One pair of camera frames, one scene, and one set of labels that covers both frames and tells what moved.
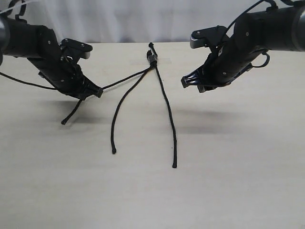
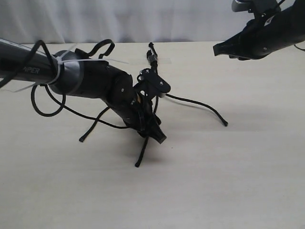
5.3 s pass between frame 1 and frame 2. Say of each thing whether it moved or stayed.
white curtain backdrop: stayed
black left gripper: moved
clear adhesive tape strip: stayed
